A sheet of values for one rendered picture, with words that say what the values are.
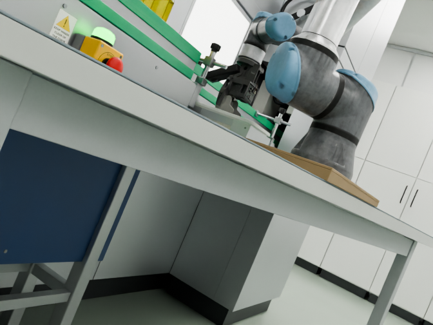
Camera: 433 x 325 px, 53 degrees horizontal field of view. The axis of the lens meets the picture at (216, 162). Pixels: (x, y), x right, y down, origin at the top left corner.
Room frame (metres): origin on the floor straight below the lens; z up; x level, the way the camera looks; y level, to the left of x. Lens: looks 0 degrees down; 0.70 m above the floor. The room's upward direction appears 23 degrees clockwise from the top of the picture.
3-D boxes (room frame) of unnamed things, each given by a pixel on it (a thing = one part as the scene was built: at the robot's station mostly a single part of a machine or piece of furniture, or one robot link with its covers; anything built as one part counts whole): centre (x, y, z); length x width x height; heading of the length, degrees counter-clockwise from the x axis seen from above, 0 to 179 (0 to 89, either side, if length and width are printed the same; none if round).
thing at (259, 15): (1.32, 0.03, 1.12); 0.09 x 0.08 x 0.11; 21
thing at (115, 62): (0.82, 0.25, 0.79); 0.04 x 0.03 x 0.04; 152
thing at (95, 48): (0.84, 0.29, 0.79); 0.07 x 0.07 x 0.07; 62
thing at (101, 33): (0.84, 0.30, 0.84); 0.04 x 0.04 x 0.03
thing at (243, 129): (1.32, 0.04, 0.79); 0.27 x 0.17 x 0.08; 62
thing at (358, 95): (1.00, -0.22, 0.94); 0.13 x 0.12 x 0.14; 111
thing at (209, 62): (1.25, 0.15, 0.95); 0.17 x 0.03 x 0.12; 62
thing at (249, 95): (1.32, 0.02, 0.96); 0.09 x 0.08 x 0.12; 62
